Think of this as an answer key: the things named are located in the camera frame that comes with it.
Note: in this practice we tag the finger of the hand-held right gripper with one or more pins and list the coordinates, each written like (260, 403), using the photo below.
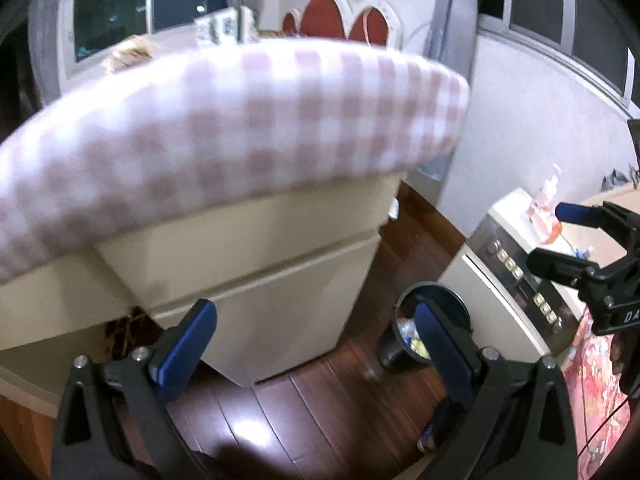
(580, 214)
(557, 262)

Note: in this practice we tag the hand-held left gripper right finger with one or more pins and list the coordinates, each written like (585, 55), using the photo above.
(445, 345)

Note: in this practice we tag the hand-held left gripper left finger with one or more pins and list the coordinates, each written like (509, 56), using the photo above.
(187, 345)

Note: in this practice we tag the black round waste bin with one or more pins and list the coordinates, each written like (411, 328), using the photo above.
(455, 300)

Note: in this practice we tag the crumpled wrappers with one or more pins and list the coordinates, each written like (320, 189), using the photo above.
(412, 340)

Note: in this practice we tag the orange tissue pack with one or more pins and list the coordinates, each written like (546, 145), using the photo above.
(547, 227)

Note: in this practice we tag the clear pump bottle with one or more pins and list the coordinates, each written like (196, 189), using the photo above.
(550, 190)

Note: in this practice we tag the white washing machine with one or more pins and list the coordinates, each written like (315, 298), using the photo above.
(500, 285)

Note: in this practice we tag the pink floral cloth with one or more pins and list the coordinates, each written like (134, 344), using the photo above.
(595, 390)

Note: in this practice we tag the cream cabinet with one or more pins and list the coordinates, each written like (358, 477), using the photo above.
(275, 300)

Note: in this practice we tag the checked bed cover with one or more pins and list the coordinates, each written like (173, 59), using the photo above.
(225, 125)

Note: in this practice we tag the grey curtain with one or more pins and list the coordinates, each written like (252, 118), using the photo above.
(455, 5)

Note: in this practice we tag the tan fluffy plush toy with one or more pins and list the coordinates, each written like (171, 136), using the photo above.
(127, 52)

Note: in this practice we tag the red padded headboard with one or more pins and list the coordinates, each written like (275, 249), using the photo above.
(325, 17)

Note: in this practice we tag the green white box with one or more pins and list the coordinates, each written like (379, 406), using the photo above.
(225, 25)

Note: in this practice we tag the wide window with white frame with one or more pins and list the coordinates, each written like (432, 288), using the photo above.
(550, 5)

